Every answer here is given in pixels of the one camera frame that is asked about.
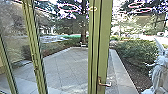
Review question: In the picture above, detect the green framed glass door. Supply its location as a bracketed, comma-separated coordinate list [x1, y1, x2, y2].
[96, 0, 168, 94]
[0, 0, 101, 94]

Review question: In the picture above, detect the metal door handle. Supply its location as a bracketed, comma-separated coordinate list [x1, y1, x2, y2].
[97, 76, 113, 88]

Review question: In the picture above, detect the tree trunk outside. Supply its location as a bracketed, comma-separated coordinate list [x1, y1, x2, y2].
[79, 0, 88, 44]

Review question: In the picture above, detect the green bush outside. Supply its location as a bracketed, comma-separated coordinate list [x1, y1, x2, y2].
[114, 39, 161, 68]

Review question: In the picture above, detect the white garden bench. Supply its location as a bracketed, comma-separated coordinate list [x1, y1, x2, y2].
[79, 41, 88, 48]

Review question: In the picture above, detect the white garden statue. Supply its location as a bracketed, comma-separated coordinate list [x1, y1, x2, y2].
[141, 37, 168, 94]

